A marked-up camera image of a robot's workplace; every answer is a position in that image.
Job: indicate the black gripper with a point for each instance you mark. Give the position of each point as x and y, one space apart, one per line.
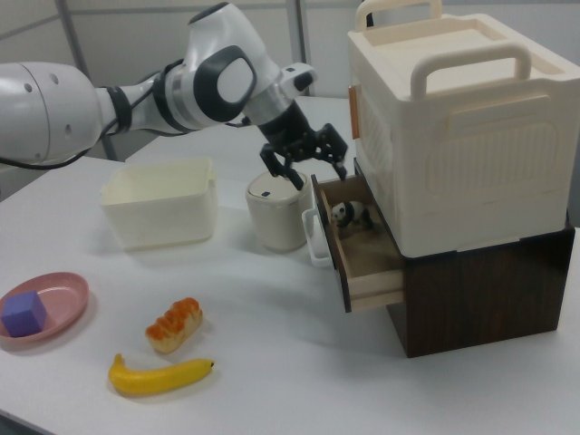
294 131

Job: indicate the panda toy figure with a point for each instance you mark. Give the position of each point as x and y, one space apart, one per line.
351 212

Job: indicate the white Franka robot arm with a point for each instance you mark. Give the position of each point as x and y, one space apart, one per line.
213 86

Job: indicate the toy bread loaf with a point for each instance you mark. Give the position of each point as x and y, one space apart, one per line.
174 324

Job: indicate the dark wood drawer cabinet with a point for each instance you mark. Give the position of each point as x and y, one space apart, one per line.
476 303

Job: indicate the yellow toy banana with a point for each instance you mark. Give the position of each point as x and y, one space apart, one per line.
154 378

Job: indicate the orange latch on storage box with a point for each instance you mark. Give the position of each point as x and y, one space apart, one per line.
354 111

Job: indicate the small cream trash can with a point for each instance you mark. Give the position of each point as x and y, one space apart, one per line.
276 217

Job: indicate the white rectangular plastic bin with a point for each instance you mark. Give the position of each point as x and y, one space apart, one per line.
158 217

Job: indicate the cream plastic storage box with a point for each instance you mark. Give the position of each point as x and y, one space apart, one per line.
471 149

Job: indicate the pink oval plate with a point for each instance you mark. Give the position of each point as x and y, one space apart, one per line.
68 294

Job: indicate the purple cube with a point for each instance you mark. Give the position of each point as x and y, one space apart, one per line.
25 315

